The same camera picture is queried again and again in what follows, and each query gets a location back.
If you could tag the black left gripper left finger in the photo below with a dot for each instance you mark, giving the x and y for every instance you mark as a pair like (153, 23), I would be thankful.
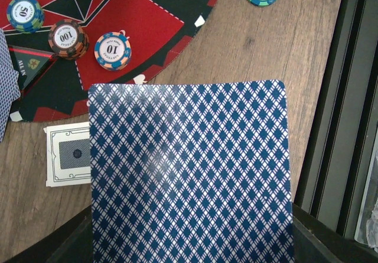
(72, 242)

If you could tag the teal chips seat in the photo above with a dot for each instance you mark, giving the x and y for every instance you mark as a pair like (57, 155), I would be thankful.
(26, 16)

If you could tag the green triangular all-in marker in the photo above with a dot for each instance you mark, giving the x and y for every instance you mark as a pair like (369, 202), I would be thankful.
(31, 65)

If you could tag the dealt cards seat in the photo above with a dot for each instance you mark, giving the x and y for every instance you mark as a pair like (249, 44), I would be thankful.
(9, 83)

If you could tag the blue backed card deck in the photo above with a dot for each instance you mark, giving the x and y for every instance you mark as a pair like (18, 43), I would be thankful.
(190, 173)

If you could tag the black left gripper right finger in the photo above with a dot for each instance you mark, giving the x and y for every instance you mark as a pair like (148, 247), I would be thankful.
(314, 242)

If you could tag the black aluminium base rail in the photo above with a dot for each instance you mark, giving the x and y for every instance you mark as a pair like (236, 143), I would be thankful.
(343, 136)

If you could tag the red black chips seat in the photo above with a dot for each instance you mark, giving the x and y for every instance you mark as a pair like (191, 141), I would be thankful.
(68, 40)

